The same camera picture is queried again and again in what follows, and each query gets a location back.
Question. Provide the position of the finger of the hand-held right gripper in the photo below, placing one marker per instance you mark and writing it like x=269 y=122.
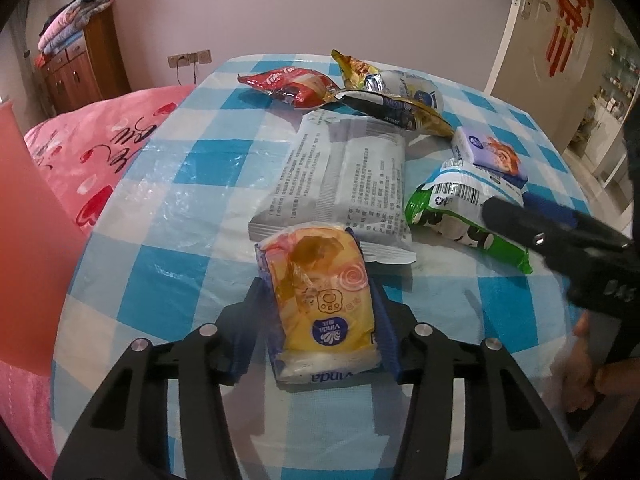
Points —
x=515 y=227
x=560 y=215

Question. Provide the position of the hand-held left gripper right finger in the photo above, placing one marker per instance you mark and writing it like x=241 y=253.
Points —
x=390 y=345

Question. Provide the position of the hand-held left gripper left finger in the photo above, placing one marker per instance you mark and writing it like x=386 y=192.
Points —
x=245 y=330

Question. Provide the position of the green snack pouch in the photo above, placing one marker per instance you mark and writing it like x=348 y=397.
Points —
x=450 y=210

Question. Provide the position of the yellow tissue pack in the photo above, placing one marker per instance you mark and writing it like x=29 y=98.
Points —
x=320 y=305

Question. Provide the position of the pink plastic bin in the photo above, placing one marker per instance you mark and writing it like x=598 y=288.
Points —
x=30 y=260

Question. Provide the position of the gold snack wrapper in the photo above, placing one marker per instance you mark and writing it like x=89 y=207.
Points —
x=355 y=67

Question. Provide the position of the person's right hand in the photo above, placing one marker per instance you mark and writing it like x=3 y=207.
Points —
x=615 y=377

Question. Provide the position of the purple tissue pack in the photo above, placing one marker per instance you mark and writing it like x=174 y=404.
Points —
x=490 y=155

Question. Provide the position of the white door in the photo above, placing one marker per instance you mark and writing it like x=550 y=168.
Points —
x=540 y=100

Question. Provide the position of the white shelf cabinet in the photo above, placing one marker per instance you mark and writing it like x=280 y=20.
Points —
x=615 y=80

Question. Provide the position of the black and gold wrapper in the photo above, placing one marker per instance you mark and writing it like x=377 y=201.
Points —
x=395 y=110

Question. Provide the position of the grey printed packet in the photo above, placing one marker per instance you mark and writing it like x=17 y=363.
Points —
x=345 y=180

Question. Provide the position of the blue checkered tablecloth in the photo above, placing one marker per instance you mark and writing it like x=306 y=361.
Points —
x=200 y=160

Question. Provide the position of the red knot decoration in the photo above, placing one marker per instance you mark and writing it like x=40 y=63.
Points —
x=567 y=20

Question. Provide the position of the pink printed bedsheet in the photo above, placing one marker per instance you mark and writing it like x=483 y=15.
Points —
x=100 y=150

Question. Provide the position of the red snack wrapper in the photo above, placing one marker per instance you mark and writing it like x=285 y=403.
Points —
x=285 y=85

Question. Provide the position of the wooden cabinet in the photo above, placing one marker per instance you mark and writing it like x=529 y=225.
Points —
x=85 y=70

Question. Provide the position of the stack of folded blankets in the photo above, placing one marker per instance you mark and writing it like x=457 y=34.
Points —
x=70 y=20

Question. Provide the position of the wall socket strip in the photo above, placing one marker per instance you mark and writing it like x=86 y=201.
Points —
x=190 y=57

